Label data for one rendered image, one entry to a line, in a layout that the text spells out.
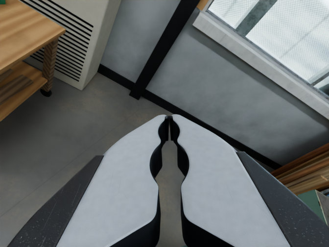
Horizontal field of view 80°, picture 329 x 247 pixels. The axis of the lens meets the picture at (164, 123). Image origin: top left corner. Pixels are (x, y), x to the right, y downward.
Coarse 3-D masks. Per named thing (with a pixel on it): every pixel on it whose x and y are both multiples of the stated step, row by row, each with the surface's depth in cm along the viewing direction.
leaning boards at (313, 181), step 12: (312, 156) 175; (324, 156) 168; (288, 168) 190; (300, 168) 182; (312, 168) 168; (324, 168) 163; (288, 180) 184; (300, 180) 176; (312, 180) 166; (324, 180) 162; (300, 192) 192
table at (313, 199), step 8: (312, 192) 62; (304, 200) 63; (312, 200) 60; (320, 200) 59; (328, 200) 61; (312, 208) 59; (320, 208) 57; (328, 208) 59; (320, 216) 56; (328, 216) 57; (328, 224) 54
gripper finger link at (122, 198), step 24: (168, 120) 13; (120, 144) 9; (144, 144) 9; (120, 168) 8; (144, 168) 8; (96, 192) 7; (120, 192) 7; (144, 192) 7; (72, 216) 6; (96, 216) 6; (120, 216) 6; (144, 216) 6; (72, 240) 6; (96, 240) 5; (120, 240) 5; (144, 240) 6
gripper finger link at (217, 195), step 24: (192, 144) 9; (216, 144) 9; (192, 168) 8; (216, 168) 8; (240, 168) 8; (192, 192) 7; (216, 192) 7; (240, 192) 7; (192, 216) 6; (216, 216) 6; (240, 216) 6; (264, 216) 6; (192, 240) 6; (216, 240) 6; (240, 240) 5; (264, 240) 5
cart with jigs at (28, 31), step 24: (0, 0) 89; (0, 24) 84; (24, 24) 91; (48, 24) 99; (0, 48) 78; (24, 48) 84; (48, 48) 106; (0, 72) 74; (24, 72) 117; (48, 72) 117; (0, 96) 100; (24, 96) 108; (48, 96) 133; (0, 120) 97
